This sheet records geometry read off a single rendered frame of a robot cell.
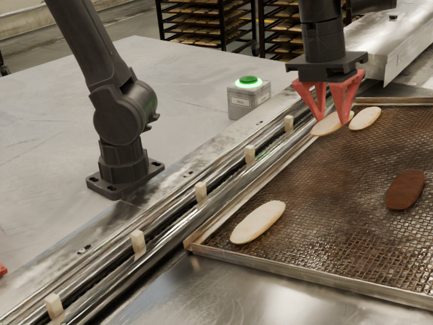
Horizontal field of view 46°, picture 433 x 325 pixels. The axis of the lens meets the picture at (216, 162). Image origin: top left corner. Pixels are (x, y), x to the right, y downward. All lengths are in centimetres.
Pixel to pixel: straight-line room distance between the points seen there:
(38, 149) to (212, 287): 64
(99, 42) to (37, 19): 516
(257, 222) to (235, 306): 14
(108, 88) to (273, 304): 43
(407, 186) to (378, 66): 57
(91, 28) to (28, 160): 36
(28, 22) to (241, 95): 494
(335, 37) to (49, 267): 48
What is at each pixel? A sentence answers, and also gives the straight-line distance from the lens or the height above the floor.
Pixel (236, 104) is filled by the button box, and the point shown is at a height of 86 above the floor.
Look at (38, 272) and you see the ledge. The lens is 68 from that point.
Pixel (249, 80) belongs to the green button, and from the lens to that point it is 106.
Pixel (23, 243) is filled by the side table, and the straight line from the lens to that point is 81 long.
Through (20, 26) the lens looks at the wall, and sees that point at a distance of 583.
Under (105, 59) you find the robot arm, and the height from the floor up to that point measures 105.
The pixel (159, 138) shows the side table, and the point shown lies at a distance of 104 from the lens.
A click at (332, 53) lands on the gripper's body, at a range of 72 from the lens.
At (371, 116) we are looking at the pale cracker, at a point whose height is 91.
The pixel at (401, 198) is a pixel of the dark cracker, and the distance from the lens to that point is 62.
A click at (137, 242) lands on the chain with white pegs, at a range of 68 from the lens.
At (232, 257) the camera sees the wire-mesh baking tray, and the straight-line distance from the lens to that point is 56.
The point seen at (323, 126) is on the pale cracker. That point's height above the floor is 95.
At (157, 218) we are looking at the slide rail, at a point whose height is 85.
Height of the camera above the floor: 126
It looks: 29 degrees down
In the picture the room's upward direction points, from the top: 5 degrees counter-clockwise
